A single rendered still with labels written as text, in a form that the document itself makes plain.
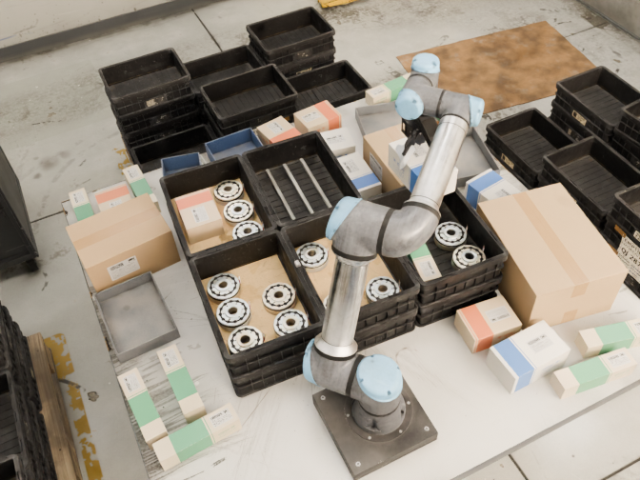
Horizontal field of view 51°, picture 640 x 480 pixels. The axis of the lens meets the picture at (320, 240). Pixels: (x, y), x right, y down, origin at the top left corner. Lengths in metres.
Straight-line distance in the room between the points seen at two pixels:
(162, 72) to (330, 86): 0.89
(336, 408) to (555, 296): 0.72
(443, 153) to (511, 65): 2.87
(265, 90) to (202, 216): 1.33
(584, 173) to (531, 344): 1.33
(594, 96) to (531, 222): 1.57
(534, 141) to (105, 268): 2.19
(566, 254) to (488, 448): 0.63
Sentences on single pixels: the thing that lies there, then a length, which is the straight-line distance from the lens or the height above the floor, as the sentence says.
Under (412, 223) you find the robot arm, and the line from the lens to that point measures 1.56.
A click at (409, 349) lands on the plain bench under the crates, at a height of 0.70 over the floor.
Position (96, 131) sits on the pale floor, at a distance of 4.24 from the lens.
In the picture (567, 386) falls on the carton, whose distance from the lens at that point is 2.06.
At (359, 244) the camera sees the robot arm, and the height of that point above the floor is 1.29.
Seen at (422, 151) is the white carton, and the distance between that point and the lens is 2.06.
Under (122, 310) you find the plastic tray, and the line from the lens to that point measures 2.33.
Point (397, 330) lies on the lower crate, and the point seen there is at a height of 0.73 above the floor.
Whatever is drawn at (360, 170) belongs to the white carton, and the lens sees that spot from 2.50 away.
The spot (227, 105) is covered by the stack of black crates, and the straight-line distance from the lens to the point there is 3.38.
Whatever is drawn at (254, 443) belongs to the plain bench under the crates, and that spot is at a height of 0.70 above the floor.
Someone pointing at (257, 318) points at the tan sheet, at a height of 0.83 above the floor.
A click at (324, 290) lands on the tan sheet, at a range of 2.08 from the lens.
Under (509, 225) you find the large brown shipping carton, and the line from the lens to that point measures 2.20.
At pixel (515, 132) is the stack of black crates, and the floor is 0.27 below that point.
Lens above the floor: 2.49
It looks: 49 degrees down
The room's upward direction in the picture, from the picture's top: 4 degrees counter-clockwise
